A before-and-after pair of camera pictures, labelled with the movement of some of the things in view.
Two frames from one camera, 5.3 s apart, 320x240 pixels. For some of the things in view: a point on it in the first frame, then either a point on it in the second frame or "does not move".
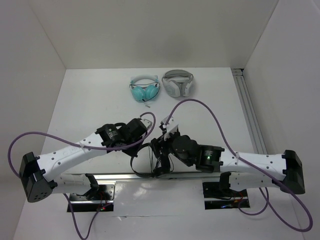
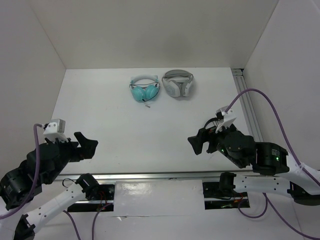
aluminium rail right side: x=256 y=134 does not move
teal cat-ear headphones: x=144 y=87 does not move
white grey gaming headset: x=178 y=83 does not move
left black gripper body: x=132 y=151 → x=70 y=152
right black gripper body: x=164 y=142 → x=213 y=137
